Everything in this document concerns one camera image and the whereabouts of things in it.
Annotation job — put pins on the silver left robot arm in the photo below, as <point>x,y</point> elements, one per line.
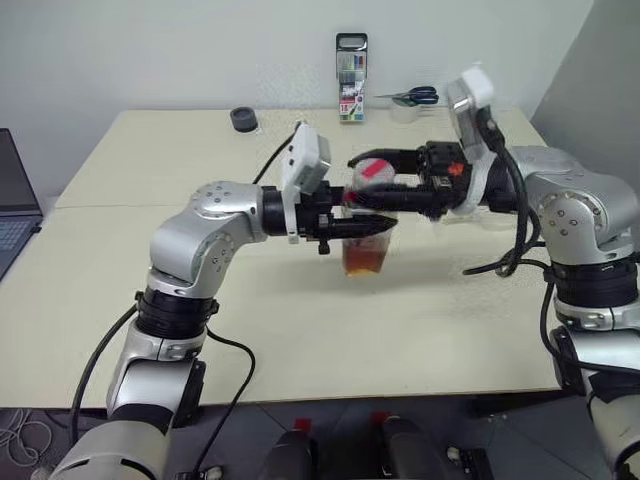
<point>200,235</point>

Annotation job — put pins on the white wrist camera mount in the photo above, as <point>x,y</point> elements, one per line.
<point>470,125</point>
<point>305,150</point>

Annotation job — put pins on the clear bottle with brown drink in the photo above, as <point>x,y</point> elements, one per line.
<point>367,255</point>

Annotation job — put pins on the dark grey round cap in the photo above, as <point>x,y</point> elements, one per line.
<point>244,120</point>

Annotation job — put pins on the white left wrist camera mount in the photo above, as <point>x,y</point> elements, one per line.
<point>305,150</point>

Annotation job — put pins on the dark laptop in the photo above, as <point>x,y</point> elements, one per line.
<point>15,200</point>

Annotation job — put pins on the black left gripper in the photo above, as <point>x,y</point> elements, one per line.
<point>320,212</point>

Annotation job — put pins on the dark rounded shape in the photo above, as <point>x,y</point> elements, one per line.
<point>290,457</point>
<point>412,450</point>

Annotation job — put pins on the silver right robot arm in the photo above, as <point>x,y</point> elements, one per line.
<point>575,200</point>

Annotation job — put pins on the black marker pen pack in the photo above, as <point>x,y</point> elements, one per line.
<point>351,75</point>

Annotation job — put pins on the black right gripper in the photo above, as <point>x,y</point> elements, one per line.
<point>442,172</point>

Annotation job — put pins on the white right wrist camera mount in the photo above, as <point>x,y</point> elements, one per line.
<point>470,125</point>

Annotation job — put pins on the white bottle cap red label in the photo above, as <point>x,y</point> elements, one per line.
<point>372,172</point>

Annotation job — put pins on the clear tape roll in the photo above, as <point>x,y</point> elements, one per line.
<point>405,115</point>

